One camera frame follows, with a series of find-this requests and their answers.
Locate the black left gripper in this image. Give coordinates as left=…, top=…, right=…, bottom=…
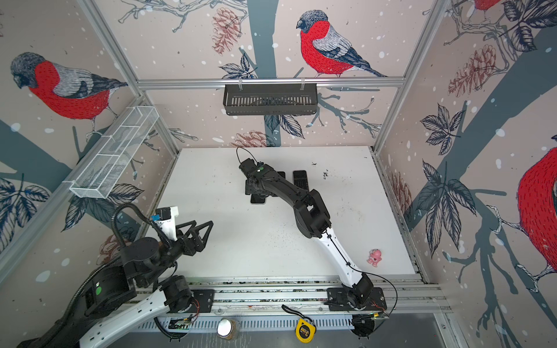
left=141, top=218, right=216, bottom=287

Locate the black phone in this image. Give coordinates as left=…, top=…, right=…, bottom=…
left=250, top=194, right=266, bottom=204

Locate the black phone horizontal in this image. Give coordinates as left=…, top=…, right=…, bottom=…
left=292, top=170, right=309, bottom=191

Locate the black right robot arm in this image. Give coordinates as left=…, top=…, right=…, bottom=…
left=239, top=158, right=379, bottom=310

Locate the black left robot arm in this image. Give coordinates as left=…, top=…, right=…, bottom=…
left=19, top=221, right=215, bottom=347

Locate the yellow tape measure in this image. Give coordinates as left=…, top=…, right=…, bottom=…
left=281, top=304, right=316, bottom=344

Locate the pink toy figure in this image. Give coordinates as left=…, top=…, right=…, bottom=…
left=367, top=249, right=382, bottom=268

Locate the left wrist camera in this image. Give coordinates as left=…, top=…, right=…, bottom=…
left=151, top=206, right=179, bottom=242

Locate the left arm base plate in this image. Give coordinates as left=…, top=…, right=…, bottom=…
left=171, top=289, right=216, bottom=314

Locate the black wire basket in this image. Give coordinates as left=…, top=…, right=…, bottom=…
left=223, top=84, right=319, bottom=116

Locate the white wire basket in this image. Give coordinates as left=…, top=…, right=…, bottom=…
left=70, top=106, right=159, bottom=199

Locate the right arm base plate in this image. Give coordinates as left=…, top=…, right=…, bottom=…
left=324, top=287, right=387, bottom=312

